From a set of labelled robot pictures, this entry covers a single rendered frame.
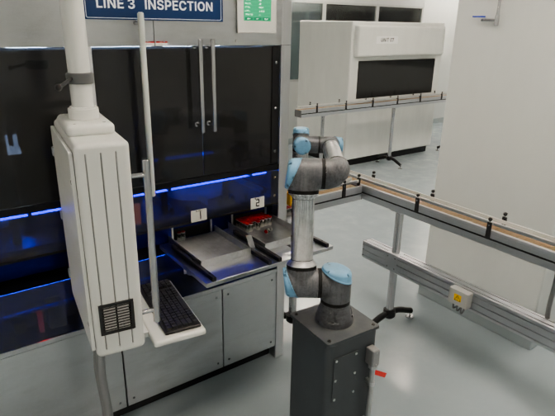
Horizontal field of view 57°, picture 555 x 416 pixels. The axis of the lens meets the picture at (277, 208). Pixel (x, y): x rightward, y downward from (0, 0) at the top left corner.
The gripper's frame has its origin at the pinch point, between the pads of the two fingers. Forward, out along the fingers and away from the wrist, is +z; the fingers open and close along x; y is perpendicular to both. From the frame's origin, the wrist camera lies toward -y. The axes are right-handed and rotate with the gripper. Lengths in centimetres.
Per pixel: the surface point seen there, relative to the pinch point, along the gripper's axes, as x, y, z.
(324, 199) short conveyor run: -50, 38, 19
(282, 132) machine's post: -8.6, 27.5, -27.8
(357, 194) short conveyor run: -77, 38, 21
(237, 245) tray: 28.3, 13.0, 21.1
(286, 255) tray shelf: 14.9, -8.4, 21.6
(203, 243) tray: 41, 24, 21
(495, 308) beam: -84, -60, 58
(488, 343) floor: -128, -37, 109
